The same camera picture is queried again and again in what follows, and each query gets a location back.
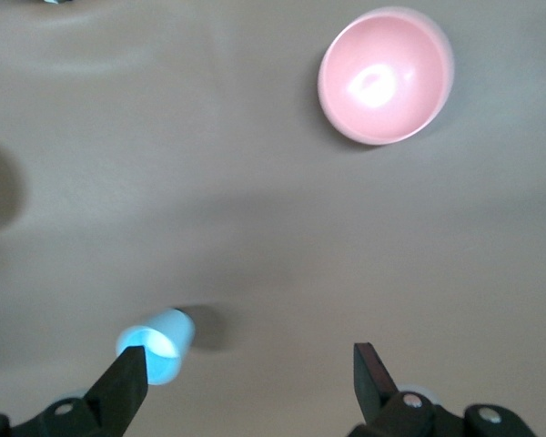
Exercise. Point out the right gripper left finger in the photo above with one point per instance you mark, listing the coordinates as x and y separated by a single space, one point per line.
118 396

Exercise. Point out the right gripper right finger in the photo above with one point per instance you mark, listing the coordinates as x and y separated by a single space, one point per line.
375 387

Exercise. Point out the blue plastic cup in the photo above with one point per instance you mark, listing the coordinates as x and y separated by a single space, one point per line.
173 328

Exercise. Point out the brown table cover mat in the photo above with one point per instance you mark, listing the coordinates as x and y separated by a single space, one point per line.
209 182

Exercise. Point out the pink bowl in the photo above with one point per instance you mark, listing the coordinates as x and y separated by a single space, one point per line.
382 77

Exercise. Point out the metal table edge bracket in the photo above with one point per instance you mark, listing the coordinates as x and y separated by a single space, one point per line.
57 1

